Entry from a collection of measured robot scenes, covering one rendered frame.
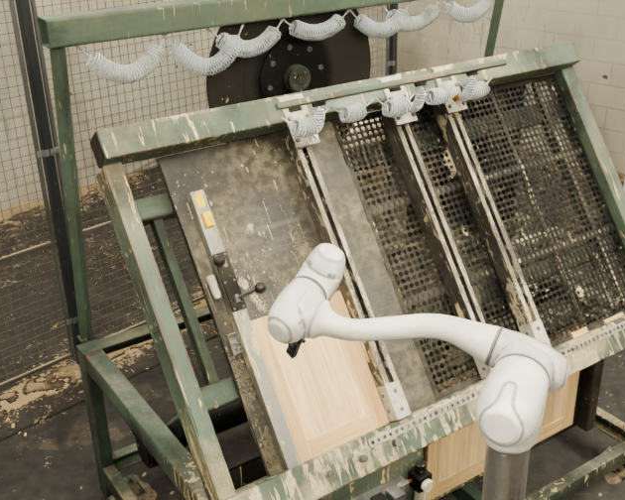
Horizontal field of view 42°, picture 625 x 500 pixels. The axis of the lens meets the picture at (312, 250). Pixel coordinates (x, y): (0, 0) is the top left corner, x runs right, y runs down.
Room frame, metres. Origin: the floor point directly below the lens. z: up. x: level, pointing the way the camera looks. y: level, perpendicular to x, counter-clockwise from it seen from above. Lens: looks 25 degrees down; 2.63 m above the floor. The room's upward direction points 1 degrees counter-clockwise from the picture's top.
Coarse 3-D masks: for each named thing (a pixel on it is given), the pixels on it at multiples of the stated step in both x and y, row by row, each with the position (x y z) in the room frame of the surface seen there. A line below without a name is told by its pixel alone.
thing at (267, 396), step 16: (192, 192) 2.52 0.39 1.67; (192, 208) 2.50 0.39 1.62; (208, 208) 2.51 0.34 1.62; (208, 240) 2.44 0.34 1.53; (208, 256) 2.43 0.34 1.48; (224, 304) 2.35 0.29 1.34; (240, 320) 2.30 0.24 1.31; (240, 336) 2.27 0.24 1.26; (256, 352) 2.26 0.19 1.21; (256, 368) 2.22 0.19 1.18; (256, 384) 2.20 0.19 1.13; (272, 384) 2.21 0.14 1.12; (272, 400) 2.18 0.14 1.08; (272, 416) 2.14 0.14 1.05; (272, 432) 2.13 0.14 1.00; (288, 432) 2.13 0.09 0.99; (288, 448) 2.09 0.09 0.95; (288, 464) 2.06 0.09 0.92
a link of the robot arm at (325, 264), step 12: (312, 252) 1.88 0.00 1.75; (324, 252) 1.86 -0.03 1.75; (336, 252) 1.87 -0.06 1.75; (312, 264) 1.85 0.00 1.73; (324, 264) 1.84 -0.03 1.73; (336, 264) 1.84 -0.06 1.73; (300, 276) 1.84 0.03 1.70; (312, 276) 1.83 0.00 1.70; (324, 276) 1.84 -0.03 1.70; (336, 276) 1.84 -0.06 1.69; (324, 288) 1.82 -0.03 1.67; (336, 288) 1.86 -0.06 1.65
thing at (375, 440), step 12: (624, 324) 2.92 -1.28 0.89; (600, 336) 2.83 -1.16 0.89; (564, 348) 2.73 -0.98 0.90; (576, 348) 2.76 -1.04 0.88; (468, 396) 2.44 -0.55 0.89; (444, 408) 2.38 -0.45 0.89; (420, 420) 2.31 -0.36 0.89; (384, 432) 2.24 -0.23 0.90; (396, 432) 2.25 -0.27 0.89; (372, 444) 2.19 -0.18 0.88
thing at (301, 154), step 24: (288, 96) 2.83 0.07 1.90; (288, 120) 2.77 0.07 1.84; (288, 144) 2.80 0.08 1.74; (312, 168) 2.74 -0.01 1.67; (312, 192) 2.67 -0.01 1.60; (312, 216) 2.68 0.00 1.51; (336, 216) 2.65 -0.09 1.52; (336, 240) 2.62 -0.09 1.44; (360, 288) 2.52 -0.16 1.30; (360, 312) 2.46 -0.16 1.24; (384, 360) 2.39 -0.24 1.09; (384, 384) 2.33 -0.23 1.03; (384, 408) 2.33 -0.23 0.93; (408, 408) 2.31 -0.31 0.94
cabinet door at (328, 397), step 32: (256, 320) 2.34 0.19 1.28; (320, 352) 2.36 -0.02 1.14; (352, 352) 2.41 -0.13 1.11; (288, 384) 2.25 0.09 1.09; (320, 384) 2.29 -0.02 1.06; (352, 384) 2.34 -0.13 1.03; (288, 416) 2.18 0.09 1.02; (320, 416) 2.22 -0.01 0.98; (352, 416) 2.27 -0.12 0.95; (384, 416) 2.31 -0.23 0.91; (320, 448) 2.15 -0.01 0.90
